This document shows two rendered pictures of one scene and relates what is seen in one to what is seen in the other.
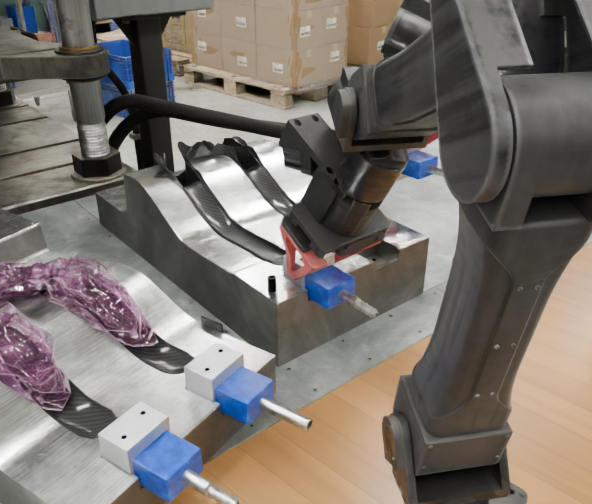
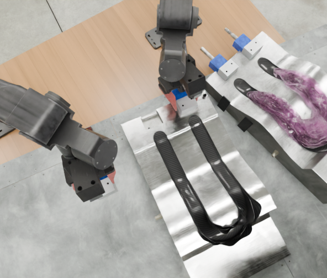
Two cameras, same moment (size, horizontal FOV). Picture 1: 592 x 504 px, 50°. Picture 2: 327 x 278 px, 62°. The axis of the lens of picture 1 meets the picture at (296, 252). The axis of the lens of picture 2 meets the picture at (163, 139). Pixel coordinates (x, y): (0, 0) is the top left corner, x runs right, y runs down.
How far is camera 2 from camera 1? 101 cm
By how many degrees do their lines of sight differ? 76
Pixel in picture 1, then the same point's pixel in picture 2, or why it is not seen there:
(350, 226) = not seen: hidden behind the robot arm
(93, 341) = (270, 89)
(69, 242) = (295, 229)
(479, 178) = not seen: outside the picture
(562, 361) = (96, 81)
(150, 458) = (247, 40)
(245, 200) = (203, 182)
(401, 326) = (144, 113)
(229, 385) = (223, 62)
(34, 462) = (278, 52)
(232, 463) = not seen: hidden behind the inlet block
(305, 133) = (196, 71)
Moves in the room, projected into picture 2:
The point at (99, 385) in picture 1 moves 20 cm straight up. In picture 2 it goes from (264, 77) to (296, 36)
